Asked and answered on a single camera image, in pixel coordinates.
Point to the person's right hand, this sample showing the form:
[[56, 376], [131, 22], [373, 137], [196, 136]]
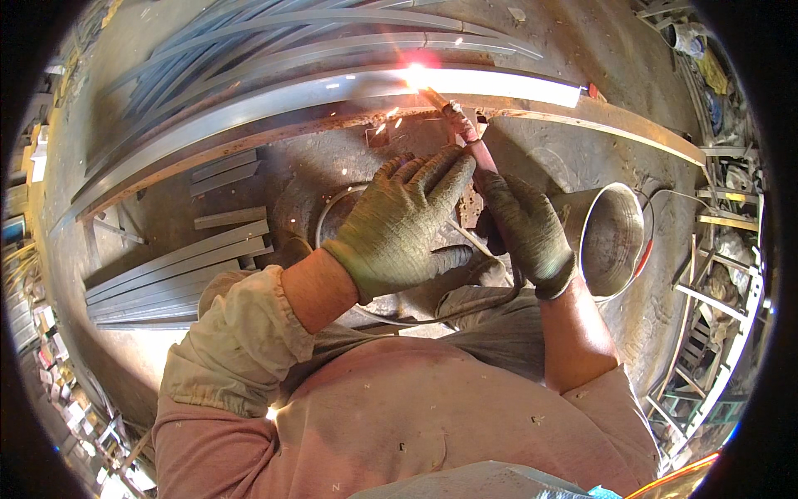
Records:
[[530, 237]]

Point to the person's left hand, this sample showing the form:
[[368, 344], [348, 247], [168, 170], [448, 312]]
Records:
[[393, 231]]

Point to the person's right fingers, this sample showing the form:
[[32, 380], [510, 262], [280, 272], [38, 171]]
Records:
[[495, 209]]

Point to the red welding electrode holder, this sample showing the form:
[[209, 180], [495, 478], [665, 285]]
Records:
[[464, 128]]

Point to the rusty metal plate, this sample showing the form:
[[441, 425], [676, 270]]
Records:
[[469, 209]]

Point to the grey metal bucket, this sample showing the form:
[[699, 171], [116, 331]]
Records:
[[608, 240]]

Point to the person's legs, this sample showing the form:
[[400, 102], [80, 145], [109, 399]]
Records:
[[499, 343]]

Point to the long rusty steel bar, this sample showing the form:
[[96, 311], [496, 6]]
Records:
[[598, 121]]

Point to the small rusty metal block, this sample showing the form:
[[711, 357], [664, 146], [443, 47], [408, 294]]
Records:
[[377, 136]]

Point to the small red clamp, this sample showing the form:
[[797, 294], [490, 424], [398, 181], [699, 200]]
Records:
[[593, 91]]

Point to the small round metal cup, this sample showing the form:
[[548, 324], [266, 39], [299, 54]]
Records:
[[295, 249]]

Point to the person's body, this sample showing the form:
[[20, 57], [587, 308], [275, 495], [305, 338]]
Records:
[[405, 424]]

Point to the metal racks with clutter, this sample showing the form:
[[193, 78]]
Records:
[[717, 299]]

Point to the heap of bags and scrap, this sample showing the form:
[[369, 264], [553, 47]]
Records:
[[698, 56]]

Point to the long grey steel tube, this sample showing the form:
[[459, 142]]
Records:
[[262, 106]]

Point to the short grey steel bar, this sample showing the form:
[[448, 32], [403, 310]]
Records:
[[230, 218]]

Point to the short grey steel pieces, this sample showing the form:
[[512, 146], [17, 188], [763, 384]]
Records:
[[221, 171]]

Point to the pile of curved steel strips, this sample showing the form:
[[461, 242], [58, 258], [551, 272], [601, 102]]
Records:
[[249, 43]]

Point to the stack of grey steel tubes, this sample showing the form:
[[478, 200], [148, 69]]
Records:
[[168, 280]]

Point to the shelf of small boxes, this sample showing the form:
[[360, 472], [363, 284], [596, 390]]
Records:
[[56, 374]]

